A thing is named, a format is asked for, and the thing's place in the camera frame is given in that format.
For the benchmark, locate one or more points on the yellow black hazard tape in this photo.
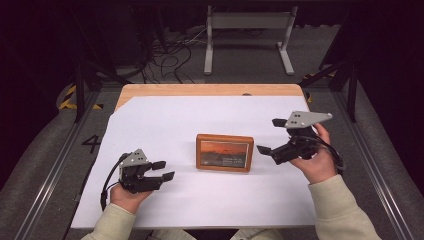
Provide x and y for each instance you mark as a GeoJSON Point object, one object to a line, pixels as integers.
{"type": "Point", "coordinates": [309, 97]}
{"type": "Point", "coordinates": [66, 100]}

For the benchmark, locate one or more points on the wooden picture frame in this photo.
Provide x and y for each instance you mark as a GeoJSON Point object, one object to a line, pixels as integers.
{"type": "Point", "coordinates": [224, 153]}

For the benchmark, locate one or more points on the white paper sheet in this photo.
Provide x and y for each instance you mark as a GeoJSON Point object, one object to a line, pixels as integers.
{"type": "Point", "coordinates": [173, 126]}

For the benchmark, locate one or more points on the person's left hand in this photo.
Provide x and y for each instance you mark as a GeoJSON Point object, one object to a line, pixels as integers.
{"type": "Point", "coordinates": [126, 200]}

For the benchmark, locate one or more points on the wooden table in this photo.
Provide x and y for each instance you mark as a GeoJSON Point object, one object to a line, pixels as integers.
{"type": "Point", "coordinates": [200, 90]}

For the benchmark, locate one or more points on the aluminium floor rail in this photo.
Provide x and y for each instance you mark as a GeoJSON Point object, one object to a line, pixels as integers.
{"type": "Point", "coordinates": [50, 176]}
{"type": "Point", "coordinates": [376, 180]}

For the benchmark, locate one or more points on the person's right hand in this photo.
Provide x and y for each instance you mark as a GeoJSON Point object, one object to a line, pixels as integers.
{"type": "Point", "coordinates": [318, 166]}

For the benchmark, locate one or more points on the grey metal stand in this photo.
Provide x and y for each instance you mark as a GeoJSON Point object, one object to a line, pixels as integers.
{"type": "Point", "coordinates": [209, 50]}

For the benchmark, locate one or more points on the black metal stand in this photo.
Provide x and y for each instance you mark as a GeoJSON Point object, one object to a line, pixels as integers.
{"type": "Point", "coordinates": [79, 83]}
{"type": "Point", "coordinates": [352, 93]}

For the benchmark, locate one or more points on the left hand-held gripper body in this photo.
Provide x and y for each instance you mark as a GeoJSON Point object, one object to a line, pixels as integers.
{"type": "Point", "coordinates": [133, 175]}

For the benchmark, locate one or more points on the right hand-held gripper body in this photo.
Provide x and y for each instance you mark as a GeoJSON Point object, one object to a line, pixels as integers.
{"type": "Point", "coordinates": [300, 146]}

